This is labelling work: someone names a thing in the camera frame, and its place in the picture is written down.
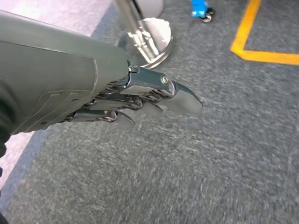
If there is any blue metal shelf rack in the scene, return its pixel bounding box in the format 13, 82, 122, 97
191, 0, 214, 23

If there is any chrome stanchion with round base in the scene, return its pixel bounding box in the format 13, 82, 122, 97
113, 0, 174, 69

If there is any yellow floor tape outline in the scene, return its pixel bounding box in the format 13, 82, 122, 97
230, 0, 299, 66

